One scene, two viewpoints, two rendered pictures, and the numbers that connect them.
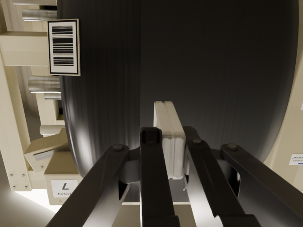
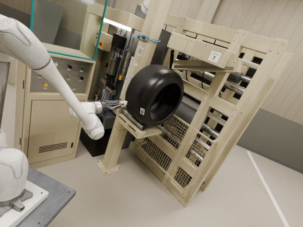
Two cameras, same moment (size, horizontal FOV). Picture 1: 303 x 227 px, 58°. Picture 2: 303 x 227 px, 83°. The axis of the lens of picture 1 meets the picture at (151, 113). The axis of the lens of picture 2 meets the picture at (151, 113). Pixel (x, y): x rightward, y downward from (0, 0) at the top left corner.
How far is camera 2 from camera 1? 1.34 m
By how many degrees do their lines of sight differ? 59
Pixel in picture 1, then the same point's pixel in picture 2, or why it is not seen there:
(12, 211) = not seen: outside the picture
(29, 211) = not seen: outside the picture
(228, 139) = (129, 90)
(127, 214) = not seen: outside the picture
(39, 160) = (231, 66)
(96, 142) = (142, 98)
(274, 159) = (139, 66)
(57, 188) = (217, 57)
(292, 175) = (137, 60)
